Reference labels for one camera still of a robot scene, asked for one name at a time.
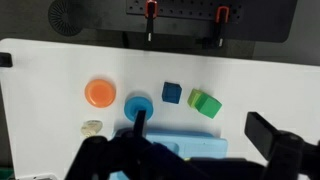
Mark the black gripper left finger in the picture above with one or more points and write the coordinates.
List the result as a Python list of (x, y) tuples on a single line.
[(110, 156)]

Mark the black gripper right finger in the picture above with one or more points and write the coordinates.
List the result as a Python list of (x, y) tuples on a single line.
[(286, 153)]

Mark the small blue cup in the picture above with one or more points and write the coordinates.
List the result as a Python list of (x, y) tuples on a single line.
[(135, 106)]

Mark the beige crumpled object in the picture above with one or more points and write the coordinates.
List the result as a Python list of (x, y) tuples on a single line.
[(90, 128)]

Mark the orange plate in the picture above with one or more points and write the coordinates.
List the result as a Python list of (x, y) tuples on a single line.
[(100, 93)]

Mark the blue saucer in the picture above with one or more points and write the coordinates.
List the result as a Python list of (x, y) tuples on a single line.
[(151, 106)]

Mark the light blue toy sink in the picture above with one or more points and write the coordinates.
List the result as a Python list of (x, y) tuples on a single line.
[(200, 145)]

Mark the dark blue cube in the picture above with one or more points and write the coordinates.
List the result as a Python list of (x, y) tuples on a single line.
[(171, 93)]

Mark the light green cube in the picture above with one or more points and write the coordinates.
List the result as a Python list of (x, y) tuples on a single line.
[(192, 98)]

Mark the black block at table edge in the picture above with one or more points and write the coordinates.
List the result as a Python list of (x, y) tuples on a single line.
[(5, 60)]

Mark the black round vented disc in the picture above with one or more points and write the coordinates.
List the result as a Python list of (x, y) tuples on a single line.
[(66, 16)]

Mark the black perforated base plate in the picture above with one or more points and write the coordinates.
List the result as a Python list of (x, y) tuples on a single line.
[(186, 8)]

